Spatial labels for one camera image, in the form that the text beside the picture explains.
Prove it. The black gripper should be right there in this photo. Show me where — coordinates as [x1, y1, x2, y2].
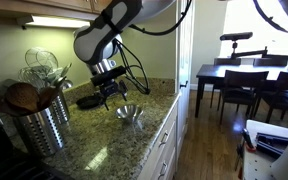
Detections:
[98, 79, 129, 112]

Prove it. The black cast iron skillet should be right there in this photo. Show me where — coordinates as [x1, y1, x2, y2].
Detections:
[75, 94, 104, 111]

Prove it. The steel ladle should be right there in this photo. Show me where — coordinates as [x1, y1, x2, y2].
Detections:
[58, 78, 74, 92]

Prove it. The small perforated steel utensil holder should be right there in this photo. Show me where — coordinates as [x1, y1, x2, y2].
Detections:
[50, 89, 71, 126]

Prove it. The white serving spoon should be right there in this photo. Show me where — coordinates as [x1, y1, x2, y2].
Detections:
[47, 62, 73, 84]

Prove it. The plain wooden spoon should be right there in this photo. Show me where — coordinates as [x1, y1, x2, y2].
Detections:
[37, 85, 57, 111]

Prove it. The white base cabinet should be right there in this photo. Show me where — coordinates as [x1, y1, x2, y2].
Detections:
[137, 96, 180, 180]

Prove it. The large perforated steel utensil holder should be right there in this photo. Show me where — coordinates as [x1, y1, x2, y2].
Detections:
[12, 106, 65, 158]

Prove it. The tall white door panel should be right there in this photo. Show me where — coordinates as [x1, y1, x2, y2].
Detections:
[175, 0, 196, 134]

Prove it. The slotted wooden spoon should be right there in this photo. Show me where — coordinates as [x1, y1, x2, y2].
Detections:
[4, 82, 41, 114]

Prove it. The under-cabinet light strip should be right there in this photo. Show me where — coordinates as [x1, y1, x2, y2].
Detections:
[16, 14, 92, 30]

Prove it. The dark wooden dining table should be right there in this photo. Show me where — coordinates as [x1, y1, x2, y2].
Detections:
[194, 63, 288, 118]

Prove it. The dark wooden dining chair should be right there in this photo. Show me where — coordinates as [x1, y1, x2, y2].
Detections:
[253, 57, 288, 67]
[210, 57, 242, 111]
[218, 69, 270, 126]
[253, 71, 288, 124]

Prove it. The black stove top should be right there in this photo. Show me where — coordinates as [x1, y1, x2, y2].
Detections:
[0, 124, 75, 180]

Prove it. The black red hand tool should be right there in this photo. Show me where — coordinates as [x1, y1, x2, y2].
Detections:
[240, 128, 257, 153]

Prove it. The bright window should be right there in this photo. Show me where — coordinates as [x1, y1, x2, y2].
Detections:
[218, 0, 288, 58]

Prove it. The white perforated work table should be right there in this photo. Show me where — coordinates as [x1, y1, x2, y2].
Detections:
[242, 119, 288, 180]

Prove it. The black tool case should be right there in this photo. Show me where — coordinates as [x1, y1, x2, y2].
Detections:
[255, 132, 288, 158]

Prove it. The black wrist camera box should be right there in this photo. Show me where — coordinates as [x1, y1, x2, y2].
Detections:
[90, 65, 128, 88]

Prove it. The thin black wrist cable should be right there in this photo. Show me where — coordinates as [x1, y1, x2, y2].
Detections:
[114, 39, 151, 96]

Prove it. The metal drawer handle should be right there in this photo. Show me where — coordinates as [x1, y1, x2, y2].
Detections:
[157, 161, 169, 180]
[158, 131, 170, 148]

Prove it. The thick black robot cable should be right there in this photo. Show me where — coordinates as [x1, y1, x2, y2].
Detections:
[129, 0, 288, 37]

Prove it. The wire mesh skimmer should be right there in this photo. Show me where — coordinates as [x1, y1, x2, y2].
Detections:
[24, 46, 59, 73]

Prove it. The steel wire whisk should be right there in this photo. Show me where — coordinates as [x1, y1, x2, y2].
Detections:
[17, 66, 47, 89]

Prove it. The wooden wall cabinet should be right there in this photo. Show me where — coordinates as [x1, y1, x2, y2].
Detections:
[0, 0, 114, 22]

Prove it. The black stereo camera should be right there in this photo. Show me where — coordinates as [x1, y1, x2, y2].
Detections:
[219, 31, 254, 42]

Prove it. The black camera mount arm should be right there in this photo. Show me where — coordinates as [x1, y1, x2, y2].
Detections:
[230, 40, 269, 61]

